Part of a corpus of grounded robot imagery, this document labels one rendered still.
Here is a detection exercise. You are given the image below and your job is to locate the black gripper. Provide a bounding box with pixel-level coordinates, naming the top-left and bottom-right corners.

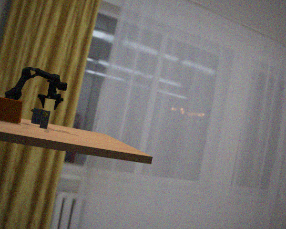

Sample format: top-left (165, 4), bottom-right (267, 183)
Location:
top-left (38, 88), bottom-right (63, 109)

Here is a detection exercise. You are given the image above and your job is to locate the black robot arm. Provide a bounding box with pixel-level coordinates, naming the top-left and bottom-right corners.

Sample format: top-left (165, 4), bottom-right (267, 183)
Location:
top-left (5, 67), bottom-right (67, 100)

